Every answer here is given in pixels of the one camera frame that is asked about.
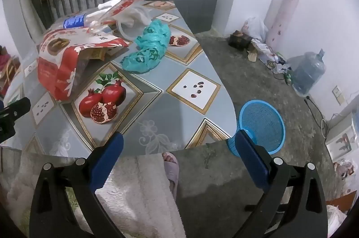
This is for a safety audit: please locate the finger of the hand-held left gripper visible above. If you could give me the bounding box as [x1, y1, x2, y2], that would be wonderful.
[0, 97, 31, 143]

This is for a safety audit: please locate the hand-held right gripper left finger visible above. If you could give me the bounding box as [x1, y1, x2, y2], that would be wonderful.
[29, 132, 125, 238]

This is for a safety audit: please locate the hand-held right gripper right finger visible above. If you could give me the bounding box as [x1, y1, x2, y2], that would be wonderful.
[235, 130, 328, 238]

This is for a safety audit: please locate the blue mesh waste basket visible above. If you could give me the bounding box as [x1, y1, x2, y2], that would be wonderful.
[227, 100, 286, 158]

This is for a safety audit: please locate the red snack bag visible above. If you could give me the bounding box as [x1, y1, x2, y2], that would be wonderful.
[37, 27, 130, 102]

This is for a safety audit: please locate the teal plastic bag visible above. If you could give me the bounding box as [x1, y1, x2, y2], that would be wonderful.
[120, 19, 172, 75]

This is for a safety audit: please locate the clear bag with red print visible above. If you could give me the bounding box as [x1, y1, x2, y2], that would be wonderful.
[84, 0, 161, 31]

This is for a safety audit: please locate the pink slipper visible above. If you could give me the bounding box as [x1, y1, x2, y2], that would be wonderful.
[162, 152, 180, 201]

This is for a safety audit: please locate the fruit print tablecloth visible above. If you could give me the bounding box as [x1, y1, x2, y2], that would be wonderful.
[1, 0, 237, 157]

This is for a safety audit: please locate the white water dispenser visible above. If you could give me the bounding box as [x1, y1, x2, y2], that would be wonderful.
[325, 111, 359, 156]

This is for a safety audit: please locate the orange wooden board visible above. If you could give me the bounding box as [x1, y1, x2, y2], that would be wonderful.
[325, 190, 358, 214]

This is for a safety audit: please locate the clear bottle with blue label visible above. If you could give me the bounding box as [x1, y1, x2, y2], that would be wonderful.
[63, 14, 86, 29]

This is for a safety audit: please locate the large blue water jug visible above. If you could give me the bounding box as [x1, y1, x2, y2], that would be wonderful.
[291, 49, 327, 98]

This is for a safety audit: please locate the white paper litter pile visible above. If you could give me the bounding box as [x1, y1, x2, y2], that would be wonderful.
[250, 38, 293, 76]

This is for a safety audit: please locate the dark brown box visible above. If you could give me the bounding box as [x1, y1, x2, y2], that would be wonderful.
[228, 30, 252, 50]

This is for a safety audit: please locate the white bag with red print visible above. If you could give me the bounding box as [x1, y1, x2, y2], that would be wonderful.
[242, 17, 267, 41]

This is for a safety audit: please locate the translucent plastic bag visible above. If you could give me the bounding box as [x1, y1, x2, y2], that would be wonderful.
[116, 4, 152, 41]

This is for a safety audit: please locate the pink paper roll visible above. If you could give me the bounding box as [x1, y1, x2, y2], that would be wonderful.
[266, 0, 301, 46]

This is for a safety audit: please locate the grey cabinet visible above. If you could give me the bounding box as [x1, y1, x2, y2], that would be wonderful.
[146, 0, 218, 35]

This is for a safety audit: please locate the black power cable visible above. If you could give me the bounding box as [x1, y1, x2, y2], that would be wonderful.
[305, 96, 327, 129]

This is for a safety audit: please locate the wall socket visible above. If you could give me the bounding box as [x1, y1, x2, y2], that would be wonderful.
[332, 85, 346, 106]

